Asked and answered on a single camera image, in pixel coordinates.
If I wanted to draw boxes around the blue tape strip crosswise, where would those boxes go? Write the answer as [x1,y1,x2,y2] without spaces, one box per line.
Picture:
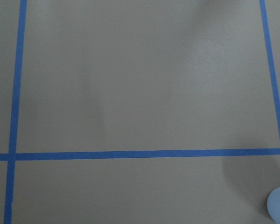
[0,148,280,161]

